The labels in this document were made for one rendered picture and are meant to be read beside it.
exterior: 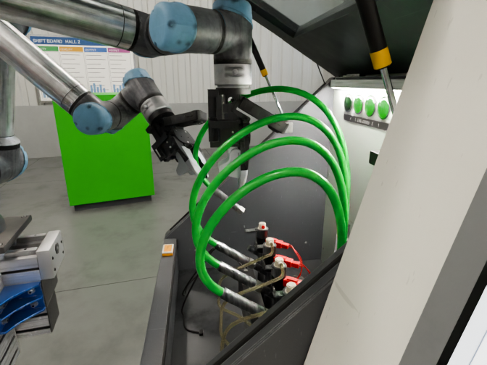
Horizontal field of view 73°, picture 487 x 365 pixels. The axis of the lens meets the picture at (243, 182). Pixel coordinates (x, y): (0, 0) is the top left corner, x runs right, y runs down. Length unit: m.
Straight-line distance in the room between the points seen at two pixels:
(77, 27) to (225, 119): 0.30
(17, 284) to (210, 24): 0.86
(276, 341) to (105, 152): 3.72
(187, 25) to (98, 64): 6.63
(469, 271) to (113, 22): 0.61
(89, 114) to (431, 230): 0.72
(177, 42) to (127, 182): 3.62
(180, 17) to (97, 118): 0.35
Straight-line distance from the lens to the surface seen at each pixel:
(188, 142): 0.86
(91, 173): 4.10
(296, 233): 1.15
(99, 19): 0.66
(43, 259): 1.08
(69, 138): 4.03
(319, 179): 0.48
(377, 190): 0.37
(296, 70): 7.94
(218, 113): 0.66
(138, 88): 0.94
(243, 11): 0.66
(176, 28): 0.57
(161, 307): 0.81
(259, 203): 1.08
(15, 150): 1.18
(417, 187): 0.33
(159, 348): 0.72
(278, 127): 0.68
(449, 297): 0.29
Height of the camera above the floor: 1.44
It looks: 17 degrees down
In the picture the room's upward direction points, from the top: straight up
